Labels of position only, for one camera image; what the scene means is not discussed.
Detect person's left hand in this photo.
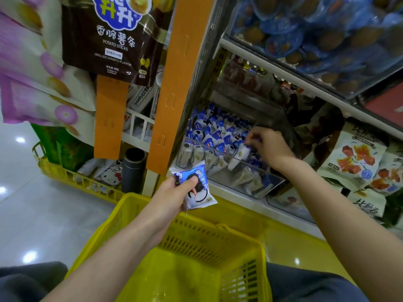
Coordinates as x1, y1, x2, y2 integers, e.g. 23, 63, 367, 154
140, 174, 200, 242

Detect person's right hand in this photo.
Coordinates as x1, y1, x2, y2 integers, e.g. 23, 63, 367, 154
244, 127, 297, 175

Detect blue white snack packet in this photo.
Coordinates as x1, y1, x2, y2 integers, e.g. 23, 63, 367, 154
170, 163, 219, 210

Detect pile of blue snack packets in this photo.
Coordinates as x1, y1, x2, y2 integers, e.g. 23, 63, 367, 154
176, 102, 272, 189

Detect yellow plastic shopping basket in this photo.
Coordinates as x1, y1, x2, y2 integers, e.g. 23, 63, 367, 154
66, 193, 273, 302

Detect person's left forearm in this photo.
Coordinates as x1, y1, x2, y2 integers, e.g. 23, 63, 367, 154
41, 222, 167, 302

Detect person's right forearm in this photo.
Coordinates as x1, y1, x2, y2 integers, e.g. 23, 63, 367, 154
280, 157, 403, 302

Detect yellow floor basket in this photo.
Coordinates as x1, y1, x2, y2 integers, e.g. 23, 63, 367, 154
33, 143, 142, 204

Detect store shelf with yellow base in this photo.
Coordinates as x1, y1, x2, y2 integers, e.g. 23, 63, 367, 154
145, 0, 403, 281

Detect green snack bags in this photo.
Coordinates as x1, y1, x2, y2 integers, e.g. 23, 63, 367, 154
31, 122, 89, 172

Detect purple white snack bag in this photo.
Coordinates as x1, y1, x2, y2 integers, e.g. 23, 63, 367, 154
0, 75, 95, 145
0, 12, 97, 112
0, 0, 64, 67

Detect clear plastic bin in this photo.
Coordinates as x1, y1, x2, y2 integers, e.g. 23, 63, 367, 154
171, 78, 303, 199
264, 185, 322, 224

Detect dark grey cylinder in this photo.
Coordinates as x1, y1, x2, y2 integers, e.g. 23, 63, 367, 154
122, 148, 147, 194

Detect white cartoon print packet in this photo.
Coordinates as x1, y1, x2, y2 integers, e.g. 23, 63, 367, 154
88, 159, 123, 186

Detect row of small brown packets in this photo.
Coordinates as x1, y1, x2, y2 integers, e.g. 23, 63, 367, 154
220, 56, 297, 104

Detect row of fruit print bags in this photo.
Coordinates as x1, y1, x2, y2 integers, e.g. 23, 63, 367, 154
267, 119, 403, 227

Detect orange hanging strip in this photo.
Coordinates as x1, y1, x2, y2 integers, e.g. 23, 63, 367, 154
94, 75, 130, 161

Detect white card packet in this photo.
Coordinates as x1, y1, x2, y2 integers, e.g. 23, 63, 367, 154
126, 83, 155, 114

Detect red price sign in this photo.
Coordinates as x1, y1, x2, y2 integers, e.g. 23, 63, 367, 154
362, 81, 403, 130

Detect pile of blue jelly cups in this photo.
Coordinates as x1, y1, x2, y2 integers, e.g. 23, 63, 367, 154
230, 0, 403, 98

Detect grey trousers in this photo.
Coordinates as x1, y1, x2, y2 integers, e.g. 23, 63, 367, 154
0, 261, 369, 302

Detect black potato stick bag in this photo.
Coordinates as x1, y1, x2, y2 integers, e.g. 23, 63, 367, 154
62, 0, 177, 86

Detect white wire rack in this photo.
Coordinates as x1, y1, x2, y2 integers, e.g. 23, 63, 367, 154
123, 109, 155, 154

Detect orange shelf post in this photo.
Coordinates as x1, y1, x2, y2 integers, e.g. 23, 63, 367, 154
146, 0, 216, 175

